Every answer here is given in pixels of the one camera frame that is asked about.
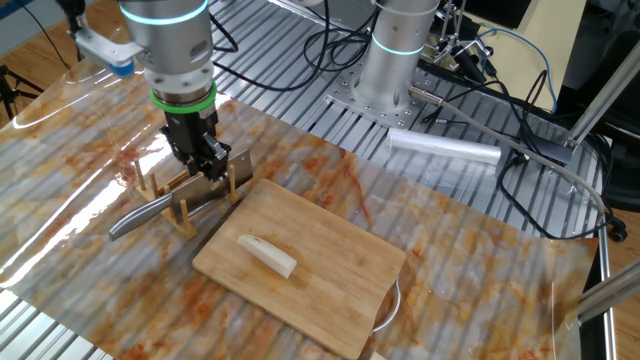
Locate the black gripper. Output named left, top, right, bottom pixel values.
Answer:
left=159, top=106, right=233, bottom=184

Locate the steel cleaver knife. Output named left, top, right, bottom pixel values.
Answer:
left=108, top=148, right=255, bottom=242

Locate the long white radish piece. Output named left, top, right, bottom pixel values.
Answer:
left=236, top=233, right=298, bottom=280

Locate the wooden peg knife rack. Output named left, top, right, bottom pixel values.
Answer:
left=130, top=157, right=244, bottom=240

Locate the marble pattern table mat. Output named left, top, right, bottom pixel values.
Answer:
left=0, top=27, right=600, bottom=360

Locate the wooden cutting board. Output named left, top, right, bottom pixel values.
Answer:
left=192, top=178, right=408, bottom=360

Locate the black tripod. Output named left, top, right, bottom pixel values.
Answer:
left=0, top=64, right=45, bottom=122

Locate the clear plastic film roll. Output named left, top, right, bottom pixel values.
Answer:
left=387, top=127, right=503, bottom=169

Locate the metal clamp stand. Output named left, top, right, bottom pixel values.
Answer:
left=424, top=0, right=496, bottom=86

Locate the cream cabinet panel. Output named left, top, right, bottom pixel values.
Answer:
left=469, top=0, right=589, bottom=114

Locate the black flat screen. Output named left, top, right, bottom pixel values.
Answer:
left=464, top=0, right=532, bottom=30

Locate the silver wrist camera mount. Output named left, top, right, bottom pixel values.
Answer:
left=74, top=24, right=146, bottom=79

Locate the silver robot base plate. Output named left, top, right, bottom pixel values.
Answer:
left=325, top=67, right=439, bottom=130

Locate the black cable bundle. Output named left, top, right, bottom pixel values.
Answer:
left=209, top=0, right=381, bottom=94

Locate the thin black floor cable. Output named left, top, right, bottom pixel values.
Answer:
left=14, top=0, right=71, bottom=69

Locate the grey hose with connector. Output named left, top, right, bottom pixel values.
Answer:
left=409, top=84, right=607, bottom=229

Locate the black looped table cable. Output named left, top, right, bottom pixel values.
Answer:
left=419, top=69, right=616, bottom=241

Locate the blue cable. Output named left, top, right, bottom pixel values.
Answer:
left=474, top=27, right=559, bottom=114

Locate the aluminium frame post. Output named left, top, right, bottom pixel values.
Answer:
left=564, top=259, right=640, bottom=331
left=544, top=39, right=640, bottom=166

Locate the aluminium table edge rail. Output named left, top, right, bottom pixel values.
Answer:
left=596, top=219, right=620, bottom=360

